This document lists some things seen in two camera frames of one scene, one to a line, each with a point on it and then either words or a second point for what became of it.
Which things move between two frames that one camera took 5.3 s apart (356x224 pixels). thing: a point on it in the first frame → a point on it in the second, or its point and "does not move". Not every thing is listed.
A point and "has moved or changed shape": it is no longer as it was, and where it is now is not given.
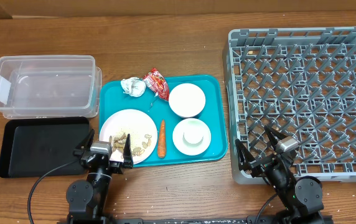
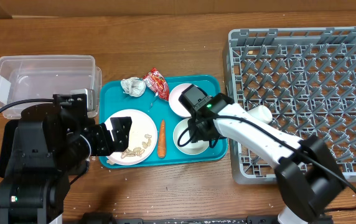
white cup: x=192 y=137 does not move
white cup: x=193 y=135 has moved or changed shape
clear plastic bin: x=45 y=86 does not move
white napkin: x=134 y=86 does not move
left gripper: x=117 y=167 → x=120 y=142
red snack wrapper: x=156 y=81 does not move
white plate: x=142 y=130 does not move
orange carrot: x=162 y=142 does not move
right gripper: x=245 y=164 → x=197 y=134
